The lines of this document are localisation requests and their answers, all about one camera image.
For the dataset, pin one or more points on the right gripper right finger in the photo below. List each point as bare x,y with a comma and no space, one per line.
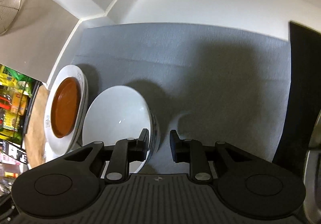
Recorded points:
190,151

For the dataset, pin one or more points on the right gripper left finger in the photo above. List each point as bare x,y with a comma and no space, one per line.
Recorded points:
124,152

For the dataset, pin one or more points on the white blue patterned bowl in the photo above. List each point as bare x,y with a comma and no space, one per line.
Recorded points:
120,112

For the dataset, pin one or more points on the large white floral plate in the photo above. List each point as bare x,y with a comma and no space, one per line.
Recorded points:
67,143

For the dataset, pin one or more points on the brown round plate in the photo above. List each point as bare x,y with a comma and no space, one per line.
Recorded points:
65,107

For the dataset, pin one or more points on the grey drying mat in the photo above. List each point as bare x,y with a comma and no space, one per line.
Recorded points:
208,83

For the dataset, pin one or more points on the wooden cutting board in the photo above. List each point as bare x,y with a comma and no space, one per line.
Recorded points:
35,137

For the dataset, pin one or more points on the black gas stove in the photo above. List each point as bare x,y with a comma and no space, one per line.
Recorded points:
303,105

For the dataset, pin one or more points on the metal mesh strainer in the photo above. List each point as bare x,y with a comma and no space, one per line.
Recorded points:
9,10

